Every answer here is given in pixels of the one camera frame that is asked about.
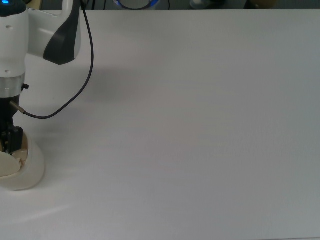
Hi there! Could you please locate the round blue-rimmed object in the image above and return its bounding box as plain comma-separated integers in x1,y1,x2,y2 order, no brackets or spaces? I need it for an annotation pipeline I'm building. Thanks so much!
113,0,160,11

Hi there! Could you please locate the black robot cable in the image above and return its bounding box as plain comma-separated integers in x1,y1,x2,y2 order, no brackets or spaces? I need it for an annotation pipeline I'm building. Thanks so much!
9,3,95,120

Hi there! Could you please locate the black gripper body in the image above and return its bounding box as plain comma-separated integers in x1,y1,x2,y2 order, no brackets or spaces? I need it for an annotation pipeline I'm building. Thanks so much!
0,95,21,134

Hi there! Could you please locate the small white lidded bin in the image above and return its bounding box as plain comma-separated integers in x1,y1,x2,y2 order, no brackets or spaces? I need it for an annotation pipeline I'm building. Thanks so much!
0,131,47,192

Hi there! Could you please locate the white paper trash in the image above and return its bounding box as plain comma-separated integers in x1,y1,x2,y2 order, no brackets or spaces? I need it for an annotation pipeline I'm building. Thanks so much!
11,147,29,167

